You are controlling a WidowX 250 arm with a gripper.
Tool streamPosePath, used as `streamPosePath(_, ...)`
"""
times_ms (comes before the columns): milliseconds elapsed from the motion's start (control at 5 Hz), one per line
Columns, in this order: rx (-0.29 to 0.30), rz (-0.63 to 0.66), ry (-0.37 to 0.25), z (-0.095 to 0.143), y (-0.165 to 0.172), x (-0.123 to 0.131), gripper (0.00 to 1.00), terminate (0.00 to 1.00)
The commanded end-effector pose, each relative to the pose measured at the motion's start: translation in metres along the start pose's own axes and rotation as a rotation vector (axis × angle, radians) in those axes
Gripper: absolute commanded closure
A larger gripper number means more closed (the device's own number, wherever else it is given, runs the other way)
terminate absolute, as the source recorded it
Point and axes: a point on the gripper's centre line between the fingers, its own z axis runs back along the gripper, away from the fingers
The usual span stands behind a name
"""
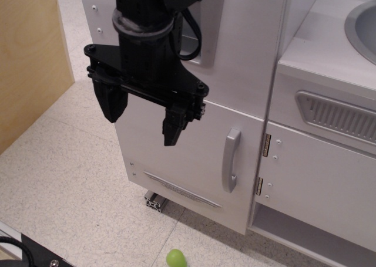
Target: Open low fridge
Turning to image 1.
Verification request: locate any lower brass door hinge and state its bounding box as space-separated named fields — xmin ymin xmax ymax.
xmin=256 ymin=177 xmax=263 ymax=195

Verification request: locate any white oven cabinet door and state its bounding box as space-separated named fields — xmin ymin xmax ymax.
xmin=256 ymin=123 xmax=375 ymax=251

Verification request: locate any grey round sink basin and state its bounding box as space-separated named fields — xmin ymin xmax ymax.
xmin=344 ymin=0 xmax=375 ymax=65

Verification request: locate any upper brass door hinge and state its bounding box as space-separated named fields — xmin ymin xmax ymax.
xmin=263 ymin=133 xmax=271 ymax=157

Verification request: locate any silver fridge door handle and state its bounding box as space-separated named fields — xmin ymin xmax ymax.
xmin=221 ymin=128 xmax=241 ymax=193

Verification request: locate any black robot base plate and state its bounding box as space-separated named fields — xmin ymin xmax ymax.
xmin=0 ymin=233 xmax=78 ymax=267

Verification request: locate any aluminium extrusion bar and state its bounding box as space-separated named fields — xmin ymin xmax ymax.
xmin=144 ymin=190 xmax=169 ymax=212

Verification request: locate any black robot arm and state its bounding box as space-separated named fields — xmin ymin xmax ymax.
xmin=84 ymin=0 xmax=209 ymax=146

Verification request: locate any white low fridge door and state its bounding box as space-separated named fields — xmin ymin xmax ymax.
xmin=115 ymin=96 xmax=264 ymax=234

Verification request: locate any black braided cable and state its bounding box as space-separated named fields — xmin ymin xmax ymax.
xmin=0 ymin=236 xmax=35 ymax=267

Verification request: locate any grey oven vent panel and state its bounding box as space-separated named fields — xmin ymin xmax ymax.
xmin=295 ymin=90 xmax=375 ymax=145

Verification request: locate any green toy ball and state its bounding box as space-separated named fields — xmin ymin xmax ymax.
xmin=166 ymin=249 xmax=187 ymax=267

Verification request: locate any white toy kitchen counter unit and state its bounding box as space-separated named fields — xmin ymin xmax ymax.
xmin=250 ymin=0 xmax=375 ymax=266

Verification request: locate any light wooden board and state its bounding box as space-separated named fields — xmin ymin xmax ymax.
xmin=1 ymin=0 xmax=74 ymax=152

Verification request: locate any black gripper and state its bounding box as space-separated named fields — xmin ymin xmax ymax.
xmin=84 ymin=36 xmax=209 ymax=146

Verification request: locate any brass door hinge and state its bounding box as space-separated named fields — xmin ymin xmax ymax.
xmin=263 ymin=133 xmax=271 ymax=157
xmin=256 ymin=177 xmax=263 ymax=195

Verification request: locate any white toy fridge cabinet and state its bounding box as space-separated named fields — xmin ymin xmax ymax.
xmin=77 ymin=0 xmax=293 ymax=236

